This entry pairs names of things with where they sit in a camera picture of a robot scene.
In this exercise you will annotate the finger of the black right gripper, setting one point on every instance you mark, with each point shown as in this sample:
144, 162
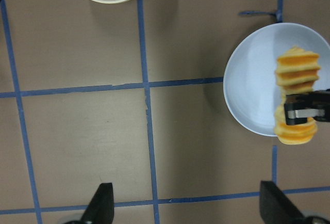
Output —
299, 107

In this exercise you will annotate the light blue plate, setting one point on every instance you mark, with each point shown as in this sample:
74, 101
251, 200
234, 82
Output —
249, 82

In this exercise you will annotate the left gripper black right finger own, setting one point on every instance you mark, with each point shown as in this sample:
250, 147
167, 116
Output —
275, 207

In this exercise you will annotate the left gripper black left finger own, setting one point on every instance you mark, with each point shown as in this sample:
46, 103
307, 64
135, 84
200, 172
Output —
100, 210

